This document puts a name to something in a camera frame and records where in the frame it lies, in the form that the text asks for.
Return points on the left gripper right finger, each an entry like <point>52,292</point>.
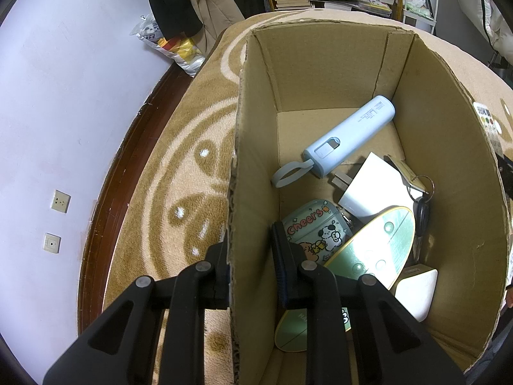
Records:
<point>356,329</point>

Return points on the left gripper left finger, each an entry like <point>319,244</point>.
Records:
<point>153,329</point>

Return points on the white rounded triangular device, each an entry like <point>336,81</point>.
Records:
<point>415,288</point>

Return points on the green oval hand fan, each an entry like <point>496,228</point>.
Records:
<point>380,248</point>

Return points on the green cartoon tin case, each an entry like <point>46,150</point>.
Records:
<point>320,228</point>

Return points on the white rectangular power adapter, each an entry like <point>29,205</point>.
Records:
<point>375,188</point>

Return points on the keys with tag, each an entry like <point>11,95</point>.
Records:
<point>420,189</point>

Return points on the light blue cylindrical bottle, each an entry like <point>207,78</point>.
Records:
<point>331,149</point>

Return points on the white remote control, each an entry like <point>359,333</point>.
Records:
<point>489,126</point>

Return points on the cardboard box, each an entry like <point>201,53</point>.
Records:
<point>300,77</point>

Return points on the beige brown patterned rug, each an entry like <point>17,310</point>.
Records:
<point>181,204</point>

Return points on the snack bag on floor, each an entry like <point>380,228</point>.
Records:
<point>181,50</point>

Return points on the black hanging coat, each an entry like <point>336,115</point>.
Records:
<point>176,17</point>

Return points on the white quilted bedding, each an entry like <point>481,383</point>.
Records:
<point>486,17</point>

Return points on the beige hanging coat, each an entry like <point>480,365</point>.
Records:
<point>215,16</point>

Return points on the lower wall socket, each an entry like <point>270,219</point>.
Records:
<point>52,243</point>

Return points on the wall socket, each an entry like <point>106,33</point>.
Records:
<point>52,243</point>
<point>60,201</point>

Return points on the upper wall socket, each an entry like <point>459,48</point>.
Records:
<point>60,201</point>

